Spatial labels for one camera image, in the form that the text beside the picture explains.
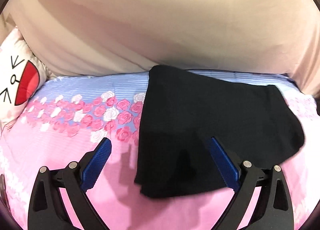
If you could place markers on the beige duvet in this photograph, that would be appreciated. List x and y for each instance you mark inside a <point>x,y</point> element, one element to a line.
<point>100,37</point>

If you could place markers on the black pants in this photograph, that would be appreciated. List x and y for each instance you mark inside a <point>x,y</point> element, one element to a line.
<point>183,111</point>

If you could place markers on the pink floral bed sheet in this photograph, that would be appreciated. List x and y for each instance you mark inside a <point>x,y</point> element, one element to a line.
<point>68,117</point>

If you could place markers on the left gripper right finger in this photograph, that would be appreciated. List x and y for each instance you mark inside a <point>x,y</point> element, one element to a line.
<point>273,209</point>

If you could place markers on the white cartoon face pillow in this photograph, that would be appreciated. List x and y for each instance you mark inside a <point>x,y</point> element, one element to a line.
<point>22,74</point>

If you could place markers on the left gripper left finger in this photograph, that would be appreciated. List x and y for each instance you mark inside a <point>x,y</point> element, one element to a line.
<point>47,209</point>

